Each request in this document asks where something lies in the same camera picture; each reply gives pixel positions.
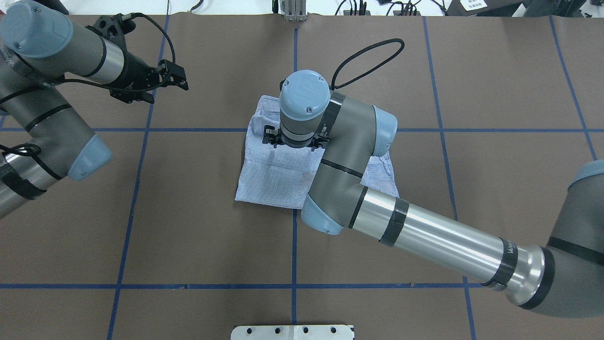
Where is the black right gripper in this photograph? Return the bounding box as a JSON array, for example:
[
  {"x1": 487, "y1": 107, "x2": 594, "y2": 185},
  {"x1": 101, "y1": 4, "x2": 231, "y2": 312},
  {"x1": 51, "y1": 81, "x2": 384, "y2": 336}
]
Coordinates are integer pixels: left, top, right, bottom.
[{"x1": 262, "y1": 125, "x2": 329, "y2": 151}]

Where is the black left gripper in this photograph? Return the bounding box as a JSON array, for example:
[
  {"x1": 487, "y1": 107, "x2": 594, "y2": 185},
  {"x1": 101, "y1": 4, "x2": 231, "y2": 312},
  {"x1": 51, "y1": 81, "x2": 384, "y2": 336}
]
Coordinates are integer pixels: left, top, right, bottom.
[{"x1": 85, "y1": 14, "x2": 189, "y2": 104}]

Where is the blue striped button shirt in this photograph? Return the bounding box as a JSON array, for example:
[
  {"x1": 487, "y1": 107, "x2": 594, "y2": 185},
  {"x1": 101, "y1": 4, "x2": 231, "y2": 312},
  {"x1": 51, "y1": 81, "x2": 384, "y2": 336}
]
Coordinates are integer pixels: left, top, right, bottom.
[{"x1": 235, "y1": 95, "x2": 398, "y2": 209}]

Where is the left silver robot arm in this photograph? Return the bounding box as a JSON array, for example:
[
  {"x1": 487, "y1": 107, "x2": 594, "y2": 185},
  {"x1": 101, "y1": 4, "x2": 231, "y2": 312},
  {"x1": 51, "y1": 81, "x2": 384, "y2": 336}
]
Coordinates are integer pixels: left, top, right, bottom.
[{"x1": 0, "y1": 0, "x2": 189, "y2": 217}]

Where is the black coiled gripper cable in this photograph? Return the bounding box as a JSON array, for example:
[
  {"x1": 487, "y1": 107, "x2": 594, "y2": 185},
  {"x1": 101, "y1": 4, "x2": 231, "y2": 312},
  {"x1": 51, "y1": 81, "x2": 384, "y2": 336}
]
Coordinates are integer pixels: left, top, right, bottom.
[{"x1": 0, "y1": 13, "x2": 177, "y2": 156}]

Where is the grey aluminium frame post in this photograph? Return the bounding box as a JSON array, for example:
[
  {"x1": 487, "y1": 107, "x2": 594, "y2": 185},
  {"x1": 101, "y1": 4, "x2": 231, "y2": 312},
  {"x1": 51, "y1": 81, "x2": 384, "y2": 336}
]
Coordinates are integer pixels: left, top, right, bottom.
[{"x1": 279, "y1": 0, "x2": 308, "y2": 22}]

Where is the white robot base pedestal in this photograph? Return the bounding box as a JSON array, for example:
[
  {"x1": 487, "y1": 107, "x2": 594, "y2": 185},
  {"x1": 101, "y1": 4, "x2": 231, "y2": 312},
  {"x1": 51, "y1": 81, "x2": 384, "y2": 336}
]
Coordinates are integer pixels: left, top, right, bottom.
[{"x1": 230, "y1": 324, "x2": 355, "y2": 340}]

